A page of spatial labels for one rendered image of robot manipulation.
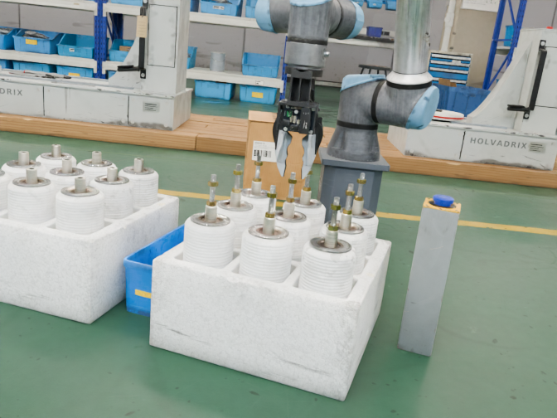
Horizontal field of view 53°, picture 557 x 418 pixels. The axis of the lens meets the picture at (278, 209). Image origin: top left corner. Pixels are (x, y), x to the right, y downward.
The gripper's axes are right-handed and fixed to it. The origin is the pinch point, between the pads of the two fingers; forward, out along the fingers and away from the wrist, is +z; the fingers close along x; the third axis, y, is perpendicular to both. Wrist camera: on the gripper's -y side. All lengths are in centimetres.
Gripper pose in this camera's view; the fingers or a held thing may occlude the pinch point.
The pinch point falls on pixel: (293, 170)
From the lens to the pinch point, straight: 111.9
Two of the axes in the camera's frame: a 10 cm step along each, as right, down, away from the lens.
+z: -1.0, 9.5, 2.8
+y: -1.3, 2.7, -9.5
